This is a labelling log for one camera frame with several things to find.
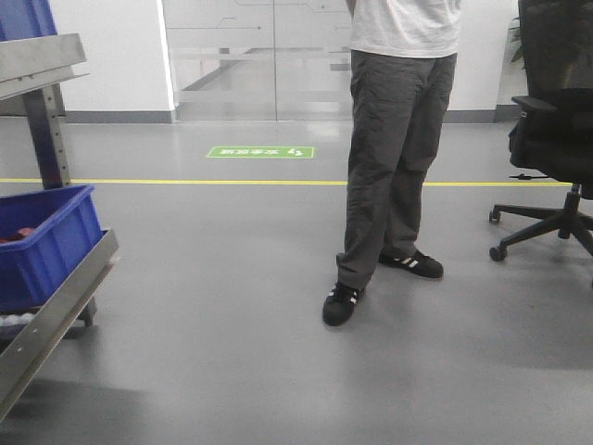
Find dark blue bin lower right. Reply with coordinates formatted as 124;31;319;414
1;184;103;312

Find dark blue bin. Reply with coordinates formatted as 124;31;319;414
1;184;103;312
1;0;57;42

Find dark blue bin upper right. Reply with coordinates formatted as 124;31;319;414
1;0;57;42

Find green floor sign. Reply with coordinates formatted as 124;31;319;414
207;146;316;159

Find glass door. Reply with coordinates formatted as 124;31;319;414
163;0;351;121

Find standing person grey trousers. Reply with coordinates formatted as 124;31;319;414
322;0;461;326

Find black office chair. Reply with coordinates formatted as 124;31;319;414
489;0;592;261

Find green potted plant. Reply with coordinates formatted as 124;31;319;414
505;17;524;69

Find stainless steel shelf rack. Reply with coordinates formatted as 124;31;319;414
1;33;119;415

